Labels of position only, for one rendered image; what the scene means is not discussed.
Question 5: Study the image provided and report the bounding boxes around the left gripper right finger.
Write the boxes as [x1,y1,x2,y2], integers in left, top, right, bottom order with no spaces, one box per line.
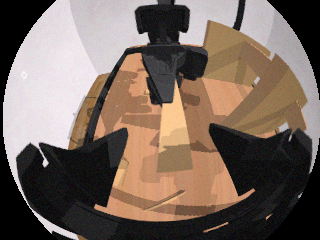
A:
[208,123,292,196]

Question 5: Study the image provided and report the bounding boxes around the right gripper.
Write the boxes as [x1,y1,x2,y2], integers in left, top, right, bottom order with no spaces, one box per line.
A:
[135,4,190,108]

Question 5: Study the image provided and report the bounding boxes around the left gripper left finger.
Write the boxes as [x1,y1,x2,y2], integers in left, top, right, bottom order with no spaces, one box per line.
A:
[39,127,128,208]

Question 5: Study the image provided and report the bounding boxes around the tan wooden board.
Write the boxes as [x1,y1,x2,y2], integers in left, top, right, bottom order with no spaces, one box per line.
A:
[219,53,308,135]
[201,20,271,86]

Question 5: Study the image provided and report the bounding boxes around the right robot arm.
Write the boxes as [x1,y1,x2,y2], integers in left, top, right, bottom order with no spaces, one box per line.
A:
[157,0,208,81]

